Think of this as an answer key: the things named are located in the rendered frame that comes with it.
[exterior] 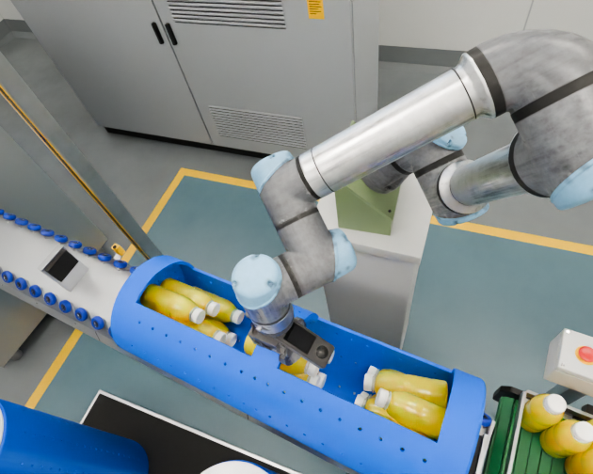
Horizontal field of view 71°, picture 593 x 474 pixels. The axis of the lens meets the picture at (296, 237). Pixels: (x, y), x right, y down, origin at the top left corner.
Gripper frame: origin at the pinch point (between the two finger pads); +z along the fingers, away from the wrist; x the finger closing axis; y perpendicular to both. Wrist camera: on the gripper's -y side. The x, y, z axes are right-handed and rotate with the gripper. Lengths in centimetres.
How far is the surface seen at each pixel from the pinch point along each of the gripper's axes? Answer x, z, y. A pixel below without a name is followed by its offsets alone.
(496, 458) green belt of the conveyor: -4, 34, -47
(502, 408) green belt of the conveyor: -17, 35, -46
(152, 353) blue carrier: 12.3, 7.7, 36.1
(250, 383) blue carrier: 9.0, 3.6, 8.2
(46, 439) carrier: 45, 38, 70
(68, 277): 2, 26, 92
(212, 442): 26, 109, 48
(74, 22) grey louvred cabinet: -134, 27, 220
